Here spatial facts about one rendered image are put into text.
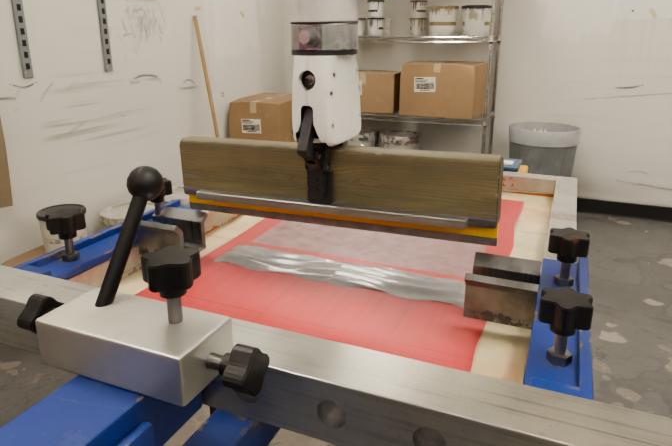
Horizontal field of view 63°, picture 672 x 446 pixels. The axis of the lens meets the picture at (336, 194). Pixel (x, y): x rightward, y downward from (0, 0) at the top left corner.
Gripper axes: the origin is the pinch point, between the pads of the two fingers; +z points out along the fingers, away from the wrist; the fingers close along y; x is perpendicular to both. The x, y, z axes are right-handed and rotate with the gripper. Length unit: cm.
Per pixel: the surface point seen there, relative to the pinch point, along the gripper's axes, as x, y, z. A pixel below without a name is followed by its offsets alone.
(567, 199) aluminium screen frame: -27, 41, 11
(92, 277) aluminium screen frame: 25.9, -13.3, 11.2
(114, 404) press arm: -1.5, -36.8, 5.0
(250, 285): 9.4, -3.6, 13.7
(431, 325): -14.4, -4.4, 14.0
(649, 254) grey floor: -77, 293, 112
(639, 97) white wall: -67, 365, 28
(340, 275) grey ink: -0.4, 2.9, 13.5
